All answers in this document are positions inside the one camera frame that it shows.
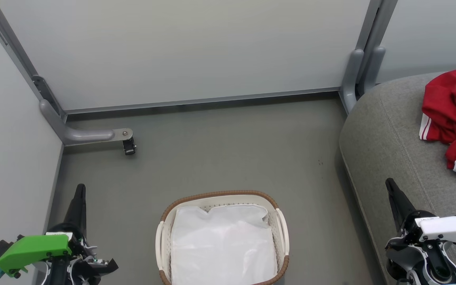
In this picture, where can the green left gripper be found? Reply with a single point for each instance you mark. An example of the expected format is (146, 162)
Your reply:
(34, 249)

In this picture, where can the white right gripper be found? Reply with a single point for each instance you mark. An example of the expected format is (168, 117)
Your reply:
(445, 229)

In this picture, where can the red jersey with white stripes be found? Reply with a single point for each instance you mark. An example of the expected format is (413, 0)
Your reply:
(437, 114)

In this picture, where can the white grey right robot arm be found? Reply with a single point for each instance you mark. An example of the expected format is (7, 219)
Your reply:
(418, 273)

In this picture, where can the white laundry basket brown rim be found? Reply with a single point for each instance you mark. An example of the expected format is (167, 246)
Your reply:
(164, 237)

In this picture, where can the white cloth basket liner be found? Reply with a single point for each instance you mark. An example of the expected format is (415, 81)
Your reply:
(224, 245)

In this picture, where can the grey fabric sofa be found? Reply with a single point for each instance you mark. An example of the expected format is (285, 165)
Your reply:
(386, 150)

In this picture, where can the black caster wheel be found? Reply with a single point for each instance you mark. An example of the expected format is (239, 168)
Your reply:
(129, 146)

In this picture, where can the grey partition post with foot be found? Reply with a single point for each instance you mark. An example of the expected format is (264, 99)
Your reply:
(77, 135)

